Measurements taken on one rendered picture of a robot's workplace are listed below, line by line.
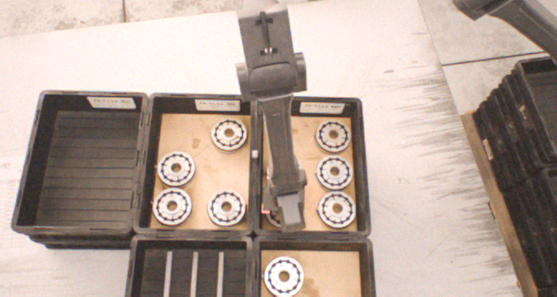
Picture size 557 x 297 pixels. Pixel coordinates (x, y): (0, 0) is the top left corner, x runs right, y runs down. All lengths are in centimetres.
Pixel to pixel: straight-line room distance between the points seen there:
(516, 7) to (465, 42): 197
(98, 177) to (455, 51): 197
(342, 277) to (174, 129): 63
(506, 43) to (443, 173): 142
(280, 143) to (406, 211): 75
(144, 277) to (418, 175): 88
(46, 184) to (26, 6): 163
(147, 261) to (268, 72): 76
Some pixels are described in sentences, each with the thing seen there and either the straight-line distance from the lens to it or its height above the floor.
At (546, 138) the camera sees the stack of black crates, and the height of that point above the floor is 58.
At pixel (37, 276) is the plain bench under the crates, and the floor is 70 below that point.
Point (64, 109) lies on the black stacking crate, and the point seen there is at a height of 83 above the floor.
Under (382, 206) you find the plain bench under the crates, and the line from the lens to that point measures 158.
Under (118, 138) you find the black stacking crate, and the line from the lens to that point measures 152.
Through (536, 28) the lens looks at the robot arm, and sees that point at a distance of 99.
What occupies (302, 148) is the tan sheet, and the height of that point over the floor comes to 83.
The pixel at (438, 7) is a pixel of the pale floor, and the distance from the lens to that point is 297.
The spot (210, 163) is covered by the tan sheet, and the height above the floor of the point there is 83.
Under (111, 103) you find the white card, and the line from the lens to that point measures 151.
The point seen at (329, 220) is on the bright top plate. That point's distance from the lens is 137.
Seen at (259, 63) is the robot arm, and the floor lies 153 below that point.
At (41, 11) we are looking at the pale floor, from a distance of 297.
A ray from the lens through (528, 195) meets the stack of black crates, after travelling 222.
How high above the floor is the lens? 217
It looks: 66 degrees down
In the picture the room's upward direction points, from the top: 7 degrees clockwise
